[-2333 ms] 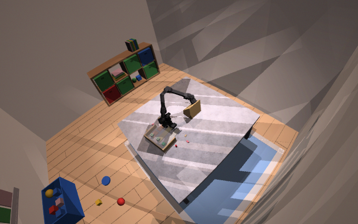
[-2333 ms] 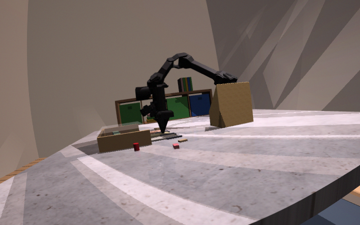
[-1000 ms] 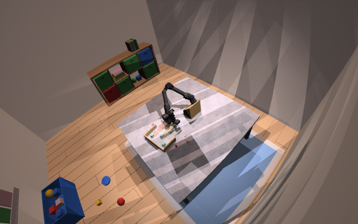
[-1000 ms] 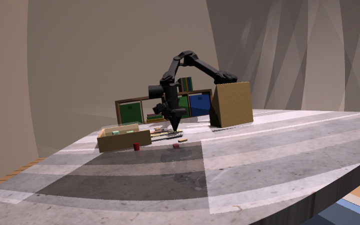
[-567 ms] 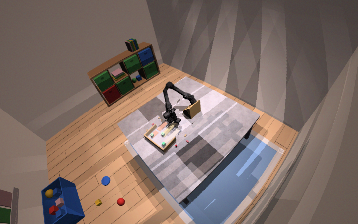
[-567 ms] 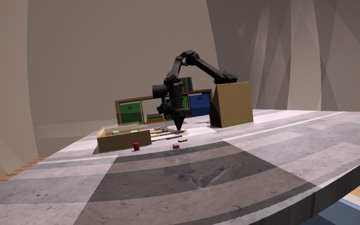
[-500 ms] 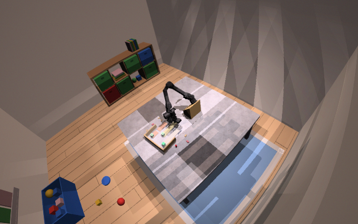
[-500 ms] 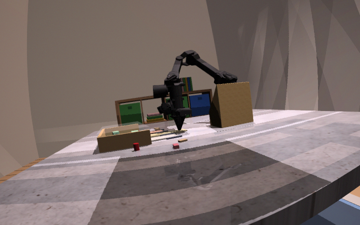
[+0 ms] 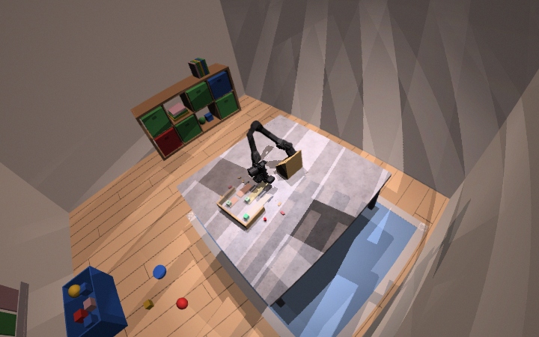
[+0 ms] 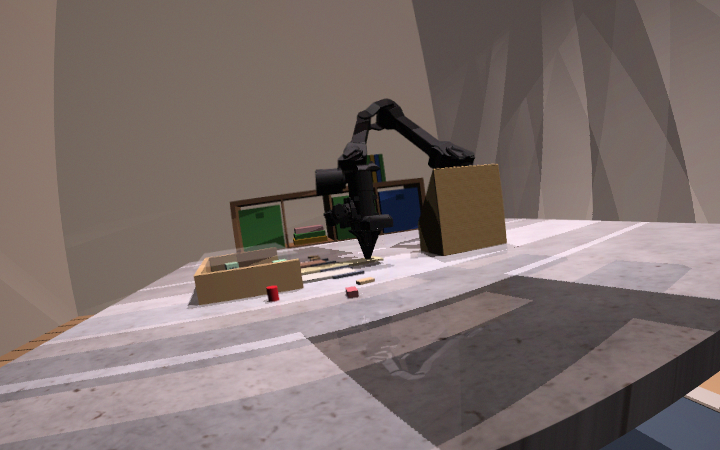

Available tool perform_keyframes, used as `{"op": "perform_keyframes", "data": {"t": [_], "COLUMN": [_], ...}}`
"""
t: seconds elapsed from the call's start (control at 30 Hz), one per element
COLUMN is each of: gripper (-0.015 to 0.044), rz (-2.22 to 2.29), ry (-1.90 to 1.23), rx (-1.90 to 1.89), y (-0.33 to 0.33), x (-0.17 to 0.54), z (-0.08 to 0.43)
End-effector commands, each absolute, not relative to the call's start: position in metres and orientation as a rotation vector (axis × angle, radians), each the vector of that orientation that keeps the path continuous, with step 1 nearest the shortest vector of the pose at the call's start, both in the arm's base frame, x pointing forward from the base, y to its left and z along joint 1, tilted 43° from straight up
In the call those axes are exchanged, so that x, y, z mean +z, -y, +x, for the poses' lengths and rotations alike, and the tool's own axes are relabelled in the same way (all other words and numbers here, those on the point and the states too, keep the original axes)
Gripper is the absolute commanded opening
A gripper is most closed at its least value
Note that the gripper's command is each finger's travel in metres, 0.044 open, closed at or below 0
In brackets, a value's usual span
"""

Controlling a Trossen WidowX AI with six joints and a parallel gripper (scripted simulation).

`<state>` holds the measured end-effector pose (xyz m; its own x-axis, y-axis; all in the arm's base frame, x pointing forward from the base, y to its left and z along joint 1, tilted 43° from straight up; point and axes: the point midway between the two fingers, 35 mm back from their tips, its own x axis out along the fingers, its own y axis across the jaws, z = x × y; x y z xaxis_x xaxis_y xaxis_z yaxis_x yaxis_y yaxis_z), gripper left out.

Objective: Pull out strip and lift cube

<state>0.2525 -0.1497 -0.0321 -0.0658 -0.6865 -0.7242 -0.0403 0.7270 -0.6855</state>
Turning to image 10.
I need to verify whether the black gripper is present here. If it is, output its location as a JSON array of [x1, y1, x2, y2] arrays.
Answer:
[[339, 190, 394, 259]]

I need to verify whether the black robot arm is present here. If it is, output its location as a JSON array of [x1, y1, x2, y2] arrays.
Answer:
[[316, 98, 475, 226]]

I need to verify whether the dark red cylinder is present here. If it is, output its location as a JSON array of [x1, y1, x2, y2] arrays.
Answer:
[[266, 286, 279, 302]]

